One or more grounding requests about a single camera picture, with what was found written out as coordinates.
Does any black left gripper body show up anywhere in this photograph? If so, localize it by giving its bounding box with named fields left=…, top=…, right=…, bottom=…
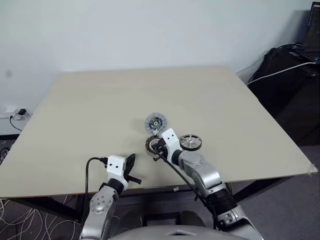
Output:
left=123, top=162, right=134, bottom=182

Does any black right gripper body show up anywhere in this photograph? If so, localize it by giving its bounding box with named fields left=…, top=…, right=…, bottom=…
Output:
left=156, top=146, right=169, bottom=161

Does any motor housing with copper windings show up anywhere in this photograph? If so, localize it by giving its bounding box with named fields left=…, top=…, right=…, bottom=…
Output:
left=144, top=136, right=161, bottom=155

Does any silver spoked rotor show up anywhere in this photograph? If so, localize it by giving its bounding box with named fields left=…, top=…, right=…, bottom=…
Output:
left=179, top=134, right=202, bottom=152

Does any grey round motor lid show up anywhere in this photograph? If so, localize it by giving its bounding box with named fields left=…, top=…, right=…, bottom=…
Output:
left=144, top=112, right=169, bottom=133

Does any grey robot torso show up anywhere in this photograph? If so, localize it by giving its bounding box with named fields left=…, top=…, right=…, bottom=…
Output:
left=107, top=224, right=251, bottom=240

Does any clear tape on table corner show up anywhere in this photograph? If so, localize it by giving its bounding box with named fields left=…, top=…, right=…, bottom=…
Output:
left=306, top=164, right=319, bottom=177

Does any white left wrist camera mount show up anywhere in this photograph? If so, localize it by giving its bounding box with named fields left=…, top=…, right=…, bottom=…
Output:
left=106, top=154, right=129, bottom=188

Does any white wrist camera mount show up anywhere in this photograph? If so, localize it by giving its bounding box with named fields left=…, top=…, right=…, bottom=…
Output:
left=161, top=128, right=184, bottom=163
left=106, top=154, right=129, bottom=188

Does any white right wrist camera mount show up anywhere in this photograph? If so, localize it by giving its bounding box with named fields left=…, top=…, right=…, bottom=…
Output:
left=161, top=128, right=184, bottom=163

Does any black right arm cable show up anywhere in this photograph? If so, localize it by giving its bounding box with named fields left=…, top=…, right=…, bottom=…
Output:
left=154, top=138, right=226, bottom=230

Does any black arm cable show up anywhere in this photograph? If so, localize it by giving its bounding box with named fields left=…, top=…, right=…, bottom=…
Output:
left=154, top=138, right=226, bottom=230
left=79, top=156, right=108, bottom=226

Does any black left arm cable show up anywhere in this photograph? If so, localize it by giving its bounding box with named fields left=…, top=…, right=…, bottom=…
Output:
left=79, top=156, right=108, bottom=226

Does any black table frame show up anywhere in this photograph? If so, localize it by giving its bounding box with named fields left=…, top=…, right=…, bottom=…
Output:
left=4, top=172, right=310, bottom=223

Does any thin black power cable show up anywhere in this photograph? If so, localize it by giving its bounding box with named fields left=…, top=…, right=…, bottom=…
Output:
left=9, top=113, right=24, bottom=132

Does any white wall power socket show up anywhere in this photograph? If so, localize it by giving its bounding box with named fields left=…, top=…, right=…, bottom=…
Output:
left=4, top=106, right=32, bottom=120

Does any black equipment with cables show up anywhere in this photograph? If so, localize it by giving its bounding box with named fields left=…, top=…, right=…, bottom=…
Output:
left=247, top=47, right=320, bottom=146

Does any long white cable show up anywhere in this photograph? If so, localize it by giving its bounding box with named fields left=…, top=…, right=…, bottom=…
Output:
left=248, top=61, right=319, bottom=85

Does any bundle of black cables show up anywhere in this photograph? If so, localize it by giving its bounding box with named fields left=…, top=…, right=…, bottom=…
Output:
left=274, top=43, right=305, bottom=55

